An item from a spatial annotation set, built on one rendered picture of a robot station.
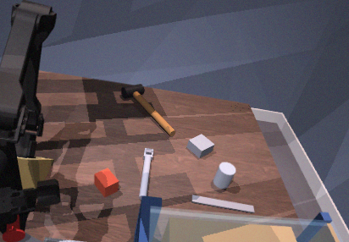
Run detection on black rubber mallet with wooden handle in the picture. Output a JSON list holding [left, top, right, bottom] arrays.
[[121, 84, 175, 136]]

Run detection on grey metal rod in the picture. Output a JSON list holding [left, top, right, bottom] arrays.
[[139, 148, 153, 200]]

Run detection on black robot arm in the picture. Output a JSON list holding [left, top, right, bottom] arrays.
[[0, 0, 57, 226]]

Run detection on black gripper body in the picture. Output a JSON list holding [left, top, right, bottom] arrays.
[[0, 162, 60, 206]]

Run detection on grey cylinder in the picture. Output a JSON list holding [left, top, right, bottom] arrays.
[[213, 162, 235, 189]]

